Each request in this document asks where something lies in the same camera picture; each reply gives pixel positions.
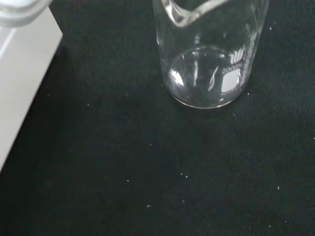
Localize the clear glass beaker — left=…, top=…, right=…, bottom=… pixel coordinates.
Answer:
left=152, top=0, right=270, bottom=109

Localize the black bench cloth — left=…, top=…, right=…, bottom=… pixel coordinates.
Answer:
left=0, top=0, right=315, bottom=236

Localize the white electronic balance steel pan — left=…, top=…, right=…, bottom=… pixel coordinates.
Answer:
left=0, top=0, right=64, bottom=173

